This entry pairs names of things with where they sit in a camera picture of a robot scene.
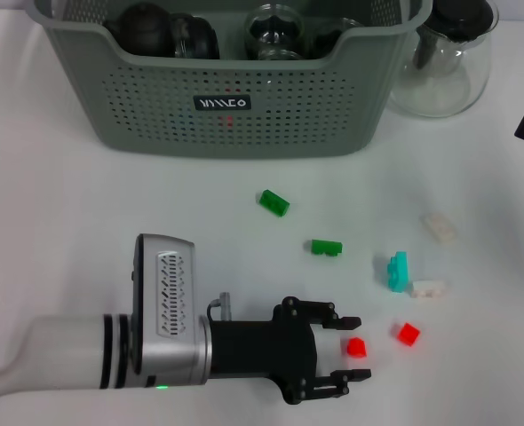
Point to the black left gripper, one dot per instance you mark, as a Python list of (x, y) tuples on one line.
[(262, 350)]

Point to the small red rounded brick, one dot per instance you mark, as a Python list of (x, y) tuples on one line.
[(356, 347)]

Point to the small red square brick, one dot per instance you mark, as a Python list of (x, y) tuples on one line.
[(407, 333)]

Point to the teal brick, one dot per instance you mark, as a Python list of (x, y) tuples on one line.
[(398, 273)]

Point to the white two-stud brick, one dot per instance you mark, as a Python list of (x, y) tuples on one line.
[(439, 228)]

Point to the grey perforated storage bin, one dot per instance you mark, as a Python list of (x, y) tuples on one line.
[(244, 133)]

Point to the glass teapot black lid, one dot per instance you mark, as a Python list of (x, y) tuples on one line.
[(439, 89)]

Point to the green notched brick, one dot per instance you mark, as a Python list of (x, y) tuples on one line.
[(327, 247)]

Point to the small silver wrist plug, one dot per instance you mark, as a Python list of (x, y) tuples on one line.
[(223, 306)]

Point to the green sloped brick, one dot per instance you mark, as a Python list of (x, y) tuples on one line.
[(274, 202)]

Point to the dark clay teapot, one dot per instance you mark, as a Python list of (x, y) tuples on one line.
[(144, 29)]

